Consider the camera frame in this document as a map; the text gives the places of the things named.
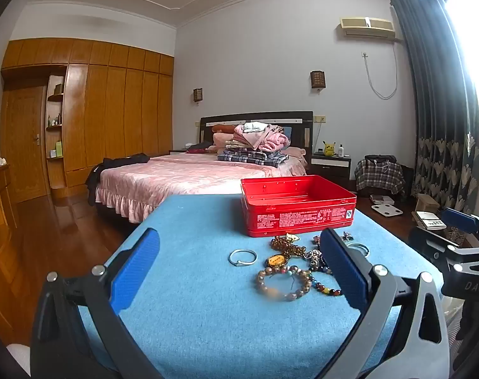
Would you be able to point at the dark red garment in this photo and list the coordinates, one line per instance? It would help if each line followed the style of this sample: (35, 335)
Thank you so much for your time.
(198, 148)

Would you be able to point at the beige air conditioner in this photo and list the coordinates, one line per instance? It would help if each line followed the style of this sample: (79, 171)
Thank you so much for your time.
(367, 27)

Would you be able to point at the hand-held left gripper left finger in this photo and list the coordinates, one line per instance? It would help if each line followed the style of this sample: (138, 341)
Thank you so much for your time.
(136, 264)

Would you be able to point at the silver bangle with clasp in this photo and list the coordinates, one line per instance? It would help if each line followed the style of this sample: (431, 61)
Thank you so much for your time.
(235, 263)

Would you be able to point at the black jacket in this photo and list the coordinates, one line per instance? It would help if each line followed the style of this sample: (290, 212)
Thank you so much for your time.
(121, 162)

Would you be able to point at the blue tablecloth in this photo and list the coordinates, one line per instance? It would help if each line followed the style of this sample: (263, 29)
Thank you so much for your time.
(204, 244)

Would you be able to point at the wooden door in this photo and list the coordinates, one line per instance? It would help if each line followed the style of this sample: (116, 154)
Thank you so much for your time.
(24, 142)

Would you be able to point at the gold leaf brooch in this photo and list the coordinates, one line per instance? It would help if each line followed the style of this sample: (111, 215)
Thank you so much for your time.
(291, 238)

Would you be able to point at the large wooden wall lamp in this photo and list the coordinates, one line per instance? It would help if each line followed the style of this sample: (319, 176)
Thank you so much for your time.
(318, 80)

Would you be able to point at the small white bottle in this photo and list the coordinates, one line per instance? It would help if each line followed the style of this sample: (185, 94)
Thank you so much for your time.
(342, 151)

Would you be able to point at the red tin box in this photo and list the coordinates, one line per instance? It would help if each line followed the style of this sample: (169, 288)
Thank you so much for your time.
(302, 217)

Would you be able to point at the plaid folded cloth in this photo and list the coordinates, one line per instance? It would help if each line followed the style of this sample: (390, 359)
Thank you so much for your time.
(247, 158)

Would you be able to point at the bright window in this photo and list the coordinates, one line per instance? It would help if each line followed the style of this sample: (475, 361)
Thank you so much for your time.
(472, 47)

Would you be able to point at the pink folded clothes pile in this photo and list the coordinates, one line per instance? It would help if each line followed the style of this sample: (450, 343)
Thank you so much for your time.
(263, 136)

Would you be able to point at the yellow oval pendant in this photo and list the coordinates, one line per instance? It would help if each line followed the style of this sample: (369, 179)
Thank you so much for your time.
(277, 261)

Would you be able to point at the plaid bag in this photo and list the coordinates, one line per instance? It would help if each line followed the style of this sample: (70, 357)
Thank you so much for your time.
(379, 175)

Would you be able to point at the cardboard box with white label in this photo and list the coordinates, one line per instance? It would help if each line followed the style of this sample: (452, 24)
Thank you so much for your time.
(428, 221)

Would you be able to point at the black and white nightstand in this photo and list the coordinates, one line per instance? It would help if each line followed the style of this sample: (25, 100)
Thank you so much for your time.
(330, 167)

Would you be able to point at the wall socket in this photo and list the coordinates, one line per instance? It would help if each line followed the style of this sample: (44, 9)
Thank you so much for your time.
(320, 119)

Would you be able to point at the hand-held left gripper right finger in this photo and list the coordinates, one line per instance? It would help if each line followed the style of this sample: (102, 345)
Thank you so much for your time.
(344, 268)

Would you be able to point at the yellow plush toy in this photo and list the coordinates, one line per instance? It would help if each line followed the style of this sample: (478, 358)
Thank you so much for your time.
(328, 149)

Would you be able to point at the small wooden wall lamp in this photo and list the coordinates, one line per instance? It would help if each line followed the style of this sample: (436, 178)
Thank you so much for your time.
(198, 94)

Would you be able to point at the pink folded blanket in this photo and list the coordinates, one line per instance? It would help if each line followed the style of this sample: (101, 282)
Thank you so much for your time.
(222, 140)

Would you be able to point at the silver watch band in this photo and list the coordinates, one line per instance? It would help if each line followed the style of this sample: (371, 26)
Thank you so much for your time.
(346, 235)

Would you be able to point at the white bathroom scale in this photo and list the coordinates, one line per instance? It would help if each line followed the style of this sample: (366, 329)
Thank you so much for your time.
(384, 208)

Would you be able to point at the wooden wardrobe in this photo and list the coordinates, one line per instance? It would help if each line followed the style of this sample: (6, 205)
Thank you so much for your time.
(117, 114)

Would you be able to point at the plain silver bangle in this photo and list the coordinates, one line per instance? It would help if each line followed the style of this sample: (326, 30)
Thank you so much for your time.
(361, 246)

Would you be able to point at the dark patterned curtain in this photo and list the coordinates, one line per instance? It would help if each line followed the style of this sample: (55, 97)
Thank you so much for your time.
(440, 126)

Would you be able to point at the green box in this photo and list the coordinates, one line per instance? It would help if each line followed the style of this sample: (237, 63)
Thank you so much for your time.
(59, 148)

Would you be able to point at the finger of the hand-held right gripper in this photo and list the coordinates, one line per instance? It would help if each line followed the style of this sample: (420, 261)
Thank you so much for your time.
(432, 244)
(456, 218)

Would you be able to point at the bed with pink bedspread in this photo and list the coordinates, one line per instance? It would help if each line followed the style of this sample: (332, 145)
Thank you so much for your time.
(176, 177)

